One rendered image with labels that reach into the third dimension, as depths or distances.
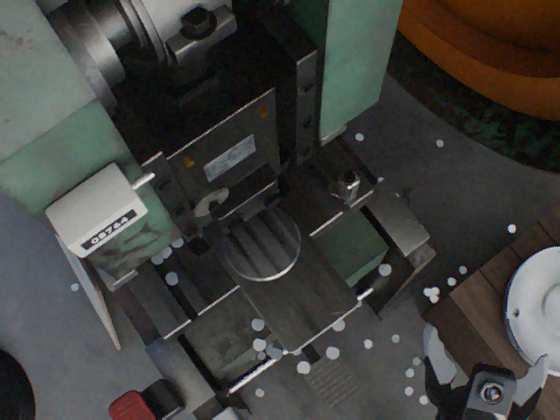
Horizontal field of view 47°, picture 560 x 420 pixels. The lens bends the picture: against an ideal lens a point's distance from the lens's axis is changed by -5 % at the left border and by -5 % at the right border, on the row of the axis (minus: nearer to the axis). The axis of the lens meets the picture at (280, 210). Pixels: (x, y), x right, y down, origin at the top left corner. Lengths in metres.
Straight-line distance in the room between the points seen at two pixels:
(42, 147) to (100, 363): 1.46
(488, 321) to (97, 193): 1.15
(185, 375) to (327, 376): 0.55
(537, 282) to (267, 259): 0.71
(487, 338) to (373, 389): 0.42
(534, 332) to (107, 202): 1.16
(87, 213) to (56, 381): 1.43
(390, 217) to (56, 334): 1.07
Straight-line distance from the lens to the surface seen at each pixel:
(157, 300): 1.16
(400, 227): 1.24
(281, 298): 1.06
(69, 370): 1.93
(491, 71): 0.88
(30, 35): 0.45
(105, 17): 0.59
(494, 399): 0.69
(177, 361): 1.21
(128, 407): 1.10
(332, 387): 1.67
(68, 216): 0.54
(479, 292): 1.55
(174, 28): 0.54
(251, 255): 1.07
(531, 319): 1.54
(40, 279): 2.00
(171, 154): 0.72
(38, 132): 0.46
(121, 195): 0.54
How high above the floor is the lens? 1.83
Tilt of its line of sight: 73 degrees down
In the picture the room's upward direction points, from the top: 5 degrees counter-clockwise
